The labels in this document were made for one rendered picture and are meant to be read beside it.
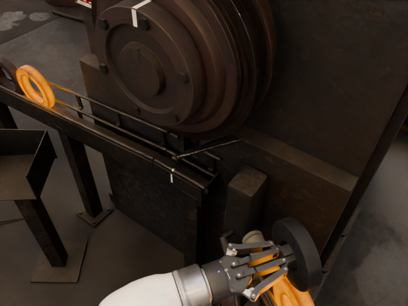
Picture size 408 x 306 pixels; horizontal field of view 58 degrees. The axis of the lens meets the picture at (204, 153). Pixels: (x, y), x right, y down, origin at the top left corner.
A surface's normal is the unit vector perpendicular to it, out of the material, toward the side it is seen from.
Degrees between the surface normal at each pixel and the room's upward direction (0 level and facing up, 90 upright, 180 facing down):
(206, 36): 57
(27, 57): 0
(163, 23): 28
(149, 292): 5
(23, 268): 0
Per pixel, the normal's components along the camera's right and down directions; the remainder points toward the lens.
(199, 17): 0.24, 0.04
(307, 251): 0.14, -0.35
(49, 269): 0.03, -0.69
